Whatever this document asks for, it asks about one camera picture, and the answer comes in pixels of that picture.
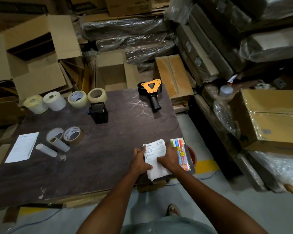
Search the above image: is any person's right forearm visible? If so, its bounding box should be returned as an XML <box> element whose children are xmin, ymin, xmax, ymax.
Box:
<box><xmin>172</xmin><ymin>168</ymin><xmax>269</xmax><ymax>234</ymax></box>

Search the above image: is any cream label roll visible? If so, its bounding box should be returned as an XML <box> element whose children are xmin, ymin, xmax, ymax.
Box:
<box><xmin>23</xmin><ymin>95</ymin><xmax>49</xmax><ymax>114</ymax></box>

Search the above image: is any orange black tape dispenser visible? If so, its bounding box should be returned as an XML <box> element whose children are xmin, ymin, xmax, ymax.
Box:
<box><xmin>137</xmin><ymin>79</ymin><xmax>163</xmax><ymax>112</ymax></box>

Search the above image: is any large open cardboard box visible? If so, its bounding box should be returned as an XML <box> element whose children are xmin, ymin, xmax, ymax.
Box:
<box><xmin>0</xmin><ymin>14</ymin><xmax>84</xmax><ymax>100</ymax></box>

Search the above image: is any pack of coloured markers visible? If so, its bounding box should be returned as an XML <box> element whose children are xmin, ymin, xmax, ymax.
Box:
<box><xmin>170</xmin><ymin>137</ymin><xmax>191</xmax><ymax>171</ymax></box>

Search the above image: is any sealed brown cardboard box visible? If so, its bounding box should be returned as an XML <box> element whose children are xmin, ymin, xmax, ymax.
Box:
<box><xmin>153</xmin><ymin>54</ymin><xmax>194</xmax><ymax>100</ymax></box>

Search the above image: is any person's left forearm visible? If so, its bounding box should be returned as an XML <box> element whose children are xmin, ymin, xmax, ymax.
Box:
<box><xmin>76</xmin><ymin>171</ymin><xmax>147</xmax><ymax>234</ymax></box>

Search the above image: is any plastic wrapped dark bundle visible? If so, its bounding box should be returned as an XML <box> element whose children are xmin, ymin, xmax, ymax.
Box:
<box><xmin>81</xmin><ymin>17</ymin><xmax>170</xmax><ymax>42</ymax></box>
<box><xmin>96</xmin><ymin>33</ymin><xmax>176</xmax><ymax>65</ymax></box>

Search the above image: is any stack of white paper slips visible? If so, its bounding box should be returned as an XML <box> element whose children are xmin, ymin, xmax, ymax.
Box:
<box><xmin>143</xmin><ymin>138</ymin><xmax>173</xmax><ymax>182</ymax></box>

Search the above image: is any blue floor cable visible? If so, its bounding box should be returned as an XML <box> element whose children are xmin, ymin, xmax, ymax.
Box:
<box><xmin>5</xmin><ymin>208</ymin><xmax>64</xmax><ymax>234</ymax></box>

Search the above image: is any clear packing tape roll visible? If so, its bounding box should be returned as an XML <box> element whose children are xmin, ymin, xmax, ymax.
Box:
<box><xmin>87</xmin><ymin>88</ymin><xmax>107</xmax><ymax>104</ymax></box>

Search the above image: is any brown packing tape roll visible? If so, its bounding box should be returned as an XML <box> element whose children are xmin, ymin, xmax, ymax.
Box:
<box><xmin>63</xmin><ymin>126</ymin><xmax>85</xmax><ymax>147</ymax></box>

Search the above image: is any person's sandalled foot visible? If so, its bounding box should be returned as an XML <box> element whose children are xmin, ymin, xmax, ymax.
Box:
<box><xmin>167</xmin><ymin>204</ymin><xmax>181</xmax><ymax>217</ymax></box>

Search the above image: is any white paper sheet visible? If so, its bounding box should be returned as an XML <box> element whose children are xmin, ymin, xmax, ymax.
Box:
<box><xmin>5</xmin><ymin>132</ymin><xmax>39</xmax><ymax>163</ymax></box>

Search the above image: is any clear plastic wrap sheet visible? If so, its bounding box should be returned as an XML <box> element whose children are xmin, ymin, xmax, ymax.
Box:
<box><xmin>213</xmin><ymin>98</ymin><xmax>242</xmax><ymax>140</ymax></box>

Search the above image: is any white cardboard tube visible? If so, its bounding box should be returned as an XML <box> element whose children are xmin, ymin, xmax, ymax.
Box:
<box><xmin>49</xmin><ymin>137</ymin><xmax>70</xmax><ymax>152</ymax></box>
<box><xmin>35</xmin><ymin>143</ymin><xmax>58</xmax><ymax>158</ymax></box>

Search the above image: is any thin clear tape roll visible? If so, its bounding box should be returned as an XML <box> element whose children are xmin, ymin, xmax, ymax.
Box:
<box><xmin>46</xmin><ymin>128</ymin><xmax>64</xmax><ymax>143</ymax></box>

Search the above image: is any person's right hand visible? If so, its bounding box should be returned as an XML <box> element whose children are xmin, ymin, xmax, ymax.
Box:
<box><xmin>156</xmin><ymin>141</ymin><xmax>183</xmax><ymax>175</ymax></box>

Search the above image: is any person's grey shirt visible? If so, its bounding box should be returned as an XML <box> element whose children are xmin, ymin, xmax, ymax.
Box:
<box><xmin>120</xmin><ymin>215</ymin><xmax>218</xmax><ymax>234</ymax></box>

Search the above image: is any white plastic wrapped package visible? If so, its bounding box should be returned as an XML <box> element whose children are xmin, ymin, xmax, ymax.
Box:
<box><xmin>239</xmin><ymin>25</ymin><xmax>293</xmax><ymax>64</ymax></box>

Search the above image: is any clear tape roll printed core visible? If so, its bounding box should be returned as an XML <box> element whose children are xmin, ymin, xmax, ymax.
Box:
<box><xmin>68</xmin><ymin>91</ymin><xmax>89</xmax><ymax>109</ymax></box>

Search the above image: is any small open cardboard box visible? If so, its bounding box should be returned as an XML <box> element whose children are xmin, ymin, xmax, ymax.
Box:
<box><xmin>95</xmin><ymin>49</ymin><xmax>143</xmax><ymax>92</ymax></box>

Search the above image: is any person's left hand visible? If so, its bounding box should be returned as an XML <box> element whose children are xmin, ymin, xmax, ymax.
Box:
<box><xmin>128</xmin><ymin>145</ymin><xmax>153</xmax><ymax>177</ymax></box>

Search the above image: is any small black box device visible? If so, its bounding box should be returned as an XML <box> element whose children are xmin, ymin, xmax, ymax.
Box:
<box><xmin>87</xmin><ymin>102</ymin><xmax>109</xmax><ymax>124</ymax></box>

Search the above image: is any white label roll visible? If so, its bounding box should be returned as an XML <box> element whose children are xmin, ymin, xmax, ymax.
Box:
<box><xmin>43</xmin><ymin>91</ymin><xmax>67</xmax><ymax>111</ymax></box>

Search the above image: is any large taped cardboard box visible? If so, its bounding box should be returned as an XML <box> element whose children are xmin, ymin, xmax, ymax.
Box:
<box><xmin>230</xmin><ymin>89</ymin><xmax>293</xmax><ymax>157</ymax></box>

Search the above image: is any stack of wrapped flat cartons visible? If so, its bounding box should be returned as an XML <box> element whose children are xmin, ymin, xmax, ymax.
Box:
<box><xmin>174</xmin><ymin>0</ymin><xmax>253</xmax><ymax>86</ymax></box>

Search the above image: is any red bucket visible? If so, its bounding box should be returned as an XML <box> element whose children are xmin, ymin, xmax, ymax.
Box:
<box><xmin>186</xmin><ymin>145</ymin><xmax>197</xmax><ymax>168</ymax></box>

